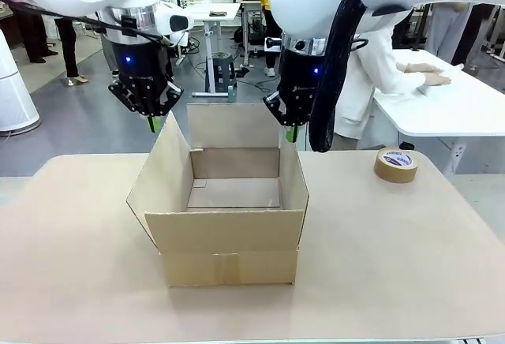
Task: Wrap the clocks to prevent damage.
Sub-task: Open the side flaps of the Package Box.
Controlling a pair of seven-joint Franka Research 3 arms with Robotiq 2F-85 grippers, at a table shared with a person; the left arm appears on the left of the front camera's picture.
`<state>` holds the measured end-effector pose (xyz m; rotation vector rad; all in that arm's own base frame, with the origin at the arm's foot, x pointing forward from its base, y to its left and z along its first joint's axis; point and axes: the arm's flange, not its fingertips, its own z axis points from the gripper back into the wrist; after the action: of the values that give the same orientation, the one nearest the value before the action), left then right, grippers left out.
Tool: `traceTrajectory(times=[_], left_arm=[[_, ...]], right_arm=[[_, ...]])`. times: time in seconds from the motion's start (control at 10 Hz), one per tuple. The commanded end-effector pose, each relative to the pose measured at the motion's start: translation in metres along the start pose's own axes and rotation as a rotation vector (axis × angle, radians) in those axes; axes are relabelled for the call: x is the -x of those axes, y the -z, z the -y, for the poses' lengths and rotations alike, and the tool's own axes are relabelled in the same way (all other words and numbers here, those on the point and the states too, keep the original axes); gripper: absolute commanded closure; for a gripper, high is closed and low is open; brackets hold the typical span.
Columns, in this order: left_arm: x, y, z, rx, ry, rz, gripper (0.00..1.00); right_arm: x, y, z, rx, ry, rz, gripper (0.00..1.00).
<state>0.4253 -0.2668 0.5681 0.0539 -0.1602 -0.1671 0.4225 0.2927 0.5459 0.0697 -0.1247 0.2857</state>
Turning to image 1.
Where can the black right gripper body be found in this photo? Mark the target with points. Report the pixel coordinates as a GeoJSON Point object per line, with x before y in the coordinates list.
{"type": "Point", "coordinates": [300, 79]}

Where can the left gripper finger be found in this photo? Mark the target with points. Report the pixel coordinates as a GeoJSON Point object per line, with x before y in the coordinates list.
{"type": "Point", "coordinates": [130, 97]}
{"type": "Point", "coordinates": [171, 95]}

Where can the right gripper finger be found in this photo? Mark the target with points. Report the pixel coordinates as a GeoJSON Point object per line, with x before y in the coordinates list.
{"type": "Point", "coordinates": [301, 122]}
{"type": "Point", "coordinates": [276, 109]}

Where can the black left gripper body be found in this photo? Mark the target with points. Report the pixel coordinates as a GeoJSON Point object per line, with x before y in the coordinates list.
{"type": "Point", "coordinates": [138, 68]}

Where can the brown cardboard box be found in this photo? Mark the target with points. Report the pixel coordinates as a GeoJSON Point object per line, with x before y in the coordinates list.
{"type": "Point", "coordinates": [229, 265]}

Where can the person's right forearm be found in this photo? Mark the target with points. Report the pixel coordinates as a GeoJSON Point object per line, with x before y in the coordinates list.
{"type": "Point", "coordinates": [398, 81]}

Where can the person's left hand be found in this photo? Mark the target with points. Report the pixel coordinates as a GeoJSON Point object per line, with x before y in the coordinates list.
{"type": "Point", "coordinates": [418, 68]}

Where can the person's right hand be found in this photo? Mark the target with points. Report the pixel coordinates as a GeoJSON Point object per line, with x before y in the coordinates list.
{"type": "Point", "coordinates": [436, 80]}

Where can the bystander in grey trousers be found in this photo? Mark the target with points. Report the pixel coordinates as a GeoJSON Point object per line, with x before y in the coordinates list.
{"type": "Point", "coordinates": [108, 50]}

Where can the grey plastic stool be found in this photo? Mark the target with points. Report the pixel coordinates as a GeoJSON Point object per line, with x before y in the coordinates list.
{"type": "Point", "coordinates": [224, 69]}

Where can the person in white cardigan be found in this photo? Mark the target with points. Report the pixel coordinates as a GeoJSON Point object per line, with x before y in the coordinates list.
{"type": "Point", "coordinates": [363, 83]}

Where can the bystander black trousers tan shoes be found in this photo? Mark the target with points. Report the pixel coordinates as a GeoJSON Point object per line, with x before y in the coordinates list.
{"type": "Point", "coordinates": [71, 48]}

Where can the white standing desk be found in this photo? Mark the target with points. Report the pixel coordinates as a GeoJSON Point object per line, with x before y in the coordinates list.
{"type": "Point", "coordinates": [215, 10]}

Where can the brown packing tape roll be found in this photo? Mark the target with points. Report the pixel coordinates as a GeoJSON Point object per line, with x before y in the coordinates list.
{"type": "Point", "coordinates": [395, 172]}

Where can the bystander in dark trousers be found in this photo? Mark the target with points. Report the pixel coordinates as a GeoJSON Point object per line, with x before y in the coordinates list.
{"type": "Point", "coordinates": [35, 36]}

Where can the tall white air purifier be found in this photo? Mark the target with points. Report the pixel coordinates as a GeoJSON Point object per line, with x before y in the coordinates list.
{"type": "Point", "coordinates": [16, 91]}

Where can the white side table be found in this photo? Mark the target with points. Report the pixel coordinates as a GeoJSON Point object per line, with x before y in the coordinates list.
{"type": "Point", "coordinates": [453, 111]}

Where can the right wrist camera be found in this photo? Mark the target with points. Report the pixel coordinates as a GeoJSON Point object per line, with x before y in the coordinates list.
{"type": "Point", "coordinates": [273, 43]}

